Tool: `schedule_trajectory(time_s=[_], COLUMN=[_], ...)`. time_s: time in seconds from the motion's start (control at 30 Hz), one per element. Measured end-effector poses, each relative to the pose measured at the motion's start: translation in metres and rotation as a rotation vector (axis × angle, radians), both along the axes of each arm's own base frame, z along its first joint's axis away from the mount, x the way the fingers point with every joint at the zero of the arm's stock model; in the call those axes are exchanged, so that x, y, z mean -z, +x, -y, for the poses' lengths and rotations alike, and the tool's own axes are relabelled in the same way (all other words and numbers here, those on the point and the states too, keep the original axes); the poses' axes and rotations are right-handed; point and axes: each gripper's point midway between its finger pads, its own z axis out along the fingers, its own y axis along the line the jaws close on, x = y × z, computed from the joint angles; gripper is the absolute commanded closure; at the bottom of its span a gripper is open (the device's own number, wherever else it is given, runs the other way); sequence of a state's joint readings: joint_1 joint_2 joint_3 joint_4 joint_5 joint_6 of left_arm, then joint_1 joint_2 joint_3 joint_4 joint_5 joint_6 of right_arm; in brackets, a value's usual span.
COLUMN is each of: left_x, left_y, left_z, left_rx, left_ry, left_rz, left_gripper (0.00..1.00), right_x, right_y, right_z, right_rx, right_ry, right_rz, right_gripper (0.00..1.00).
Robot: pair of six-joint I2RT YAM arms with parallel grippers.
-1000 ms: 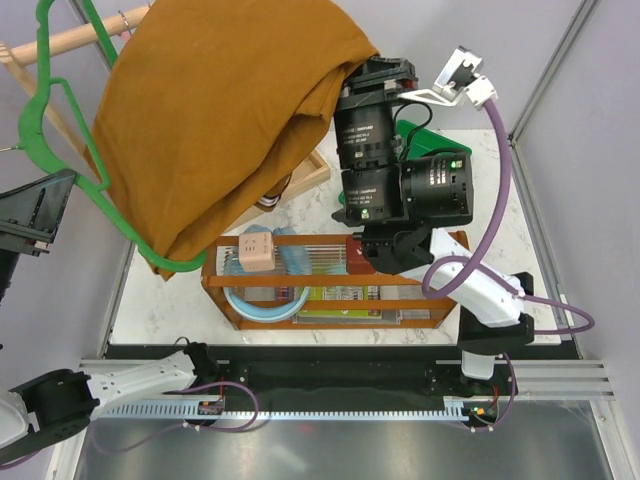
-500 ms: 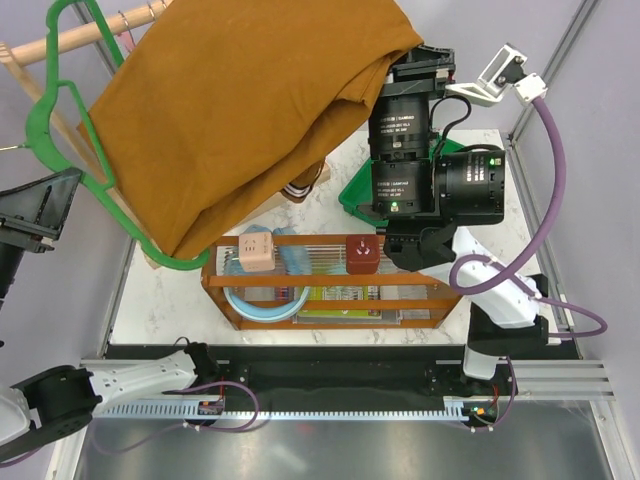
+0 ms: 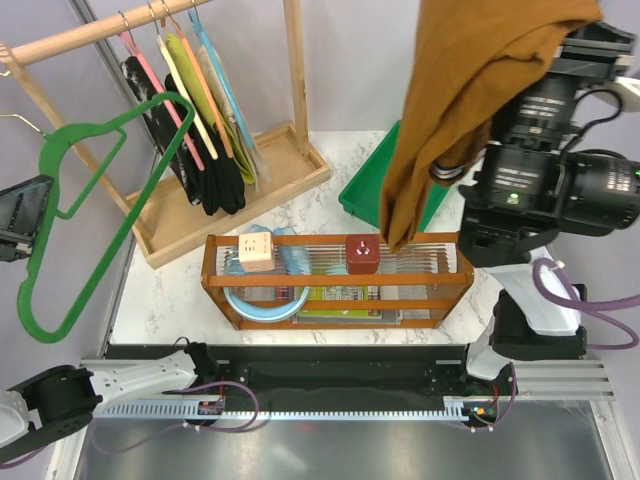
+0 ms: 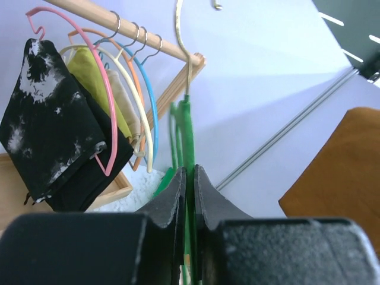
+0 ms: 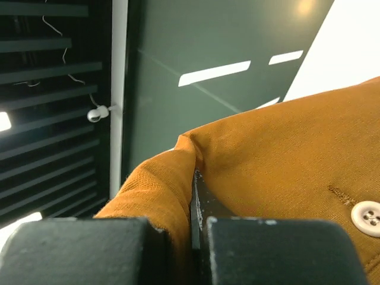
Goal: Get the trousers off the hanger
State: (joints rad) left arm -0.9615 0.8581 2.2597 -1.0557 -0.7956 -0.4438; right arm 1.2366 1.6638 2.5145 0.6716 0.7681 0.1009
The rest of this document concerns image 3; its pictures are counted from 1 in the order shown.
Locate mustard brown trousers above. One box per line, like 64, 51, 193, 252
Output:
380, 1, 603, 251

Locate green velvet hanger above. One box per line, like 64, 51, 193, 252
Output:
17, 92, 196, 344

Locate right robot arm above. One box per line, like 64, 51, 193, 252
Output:
457, 22, 639, 394

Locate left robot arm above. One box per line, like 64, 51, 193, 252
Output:
1, 342, 220, 469

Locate pink hanger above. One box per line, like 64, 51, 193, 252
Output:
117, 12, 206, 172

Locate orange hanger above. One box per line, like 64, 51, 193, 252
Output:
160, 0, 235, 157

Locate cream hanger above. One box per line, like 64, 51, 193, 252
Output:
147, 2, 221, 161

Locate blue hanger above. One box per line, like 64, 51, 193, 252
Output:
188, 7, 254, 148

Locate wooden clothes rack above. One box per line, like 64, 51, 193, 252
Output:
1, 1, 331, 269

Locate black white patterned garment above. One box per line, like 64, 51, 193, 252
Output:
120, 56, 201, 205

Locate yellow-green garment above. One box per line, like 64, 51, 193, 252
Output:
165, 32, 259, 185

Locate beige garment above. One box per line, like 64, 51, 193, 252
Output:
196, 45, 271, 192

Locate pink cube power socket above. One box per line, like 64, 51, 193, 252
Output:
238, 231, 275, 273

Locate green plastic tray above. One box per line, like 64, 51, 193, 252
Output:
337, 118, 454, 234

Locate brown wooden shelf rack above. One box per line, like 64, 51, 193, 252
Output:
201, 230, 474, 330

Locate red cube power socket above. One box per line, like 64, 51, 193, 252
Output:
345, 234, 381, 275

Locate white manual paper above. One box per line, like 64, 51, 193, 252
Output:
295, 286, 403, 325

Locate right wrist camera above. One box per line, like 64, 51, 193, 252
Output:
596, 76, 640, 113

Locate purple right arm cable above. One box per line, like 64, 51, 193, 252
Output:
449, 259, 640, 434

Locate grey cable duct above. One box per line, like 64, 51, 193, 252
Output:
94, 397, 474, 420

